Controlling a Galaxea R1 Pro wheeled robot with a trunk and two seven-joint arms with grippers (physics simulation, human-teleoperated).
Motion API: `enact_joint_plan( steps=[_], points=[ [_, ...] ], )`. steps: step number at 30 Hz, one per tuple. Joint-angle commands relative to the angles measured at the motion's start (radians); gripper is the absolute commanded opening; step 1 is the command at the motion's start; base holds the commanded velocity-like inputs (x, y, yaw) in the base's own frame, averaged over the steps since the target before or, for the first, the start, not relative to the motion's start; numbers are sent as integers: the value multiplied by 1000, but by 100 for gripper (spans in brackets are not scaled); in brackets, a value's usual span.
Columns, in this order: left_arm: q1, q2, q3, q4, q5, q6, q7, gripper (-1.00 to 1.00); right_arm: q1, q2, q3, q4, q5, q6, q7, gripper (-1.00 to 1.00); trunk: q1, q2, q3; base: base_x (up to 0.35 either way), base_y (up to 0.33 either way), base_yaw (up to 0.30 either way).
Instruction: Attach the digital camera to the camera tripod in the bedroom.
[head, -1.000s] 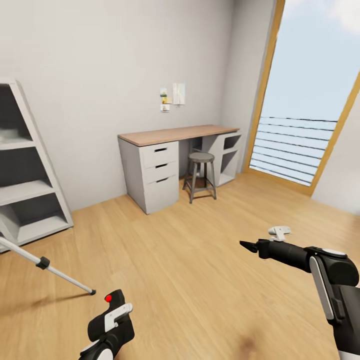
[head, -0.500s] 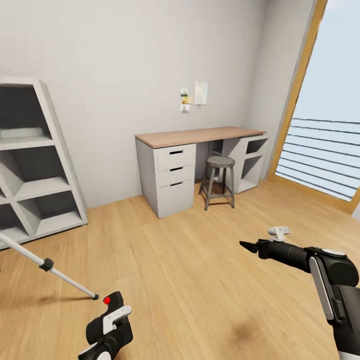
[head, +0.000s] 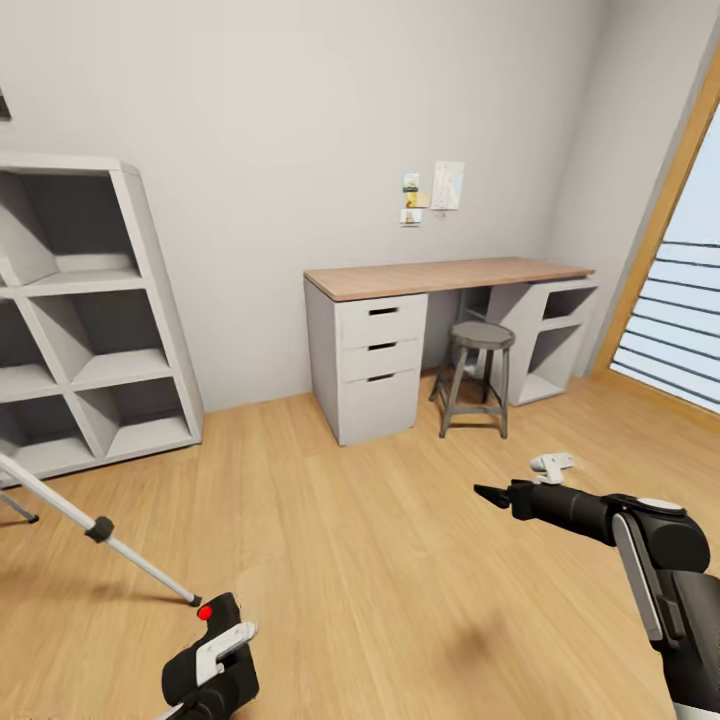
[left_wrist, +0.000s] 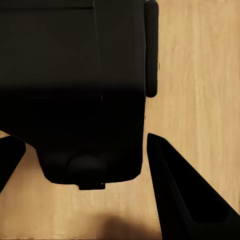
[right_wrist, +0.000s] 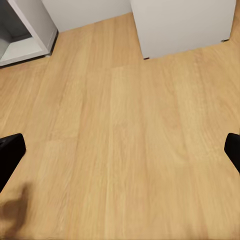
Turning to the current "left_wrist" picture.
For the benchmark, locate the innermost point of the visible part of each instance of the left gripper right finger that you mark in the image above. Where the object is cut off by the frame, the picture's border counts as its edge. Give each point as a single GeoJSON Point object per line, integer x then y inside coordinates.
{"type": "Point", "coordinates": [188, 207]}

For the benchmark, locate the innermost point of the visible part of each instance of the digital camera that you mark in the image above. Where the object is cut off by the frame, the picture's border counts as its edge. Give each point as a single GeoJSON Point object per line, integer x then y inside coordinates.
{"type": "Point", "coordinates": [74, 77]}

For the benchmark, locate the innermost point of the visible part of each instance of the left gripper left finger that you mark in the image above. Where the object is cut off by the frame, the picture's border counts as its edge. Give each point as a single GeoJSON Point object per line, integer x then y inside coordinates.
{"type": "Point", "coordinates": [12, 150]}

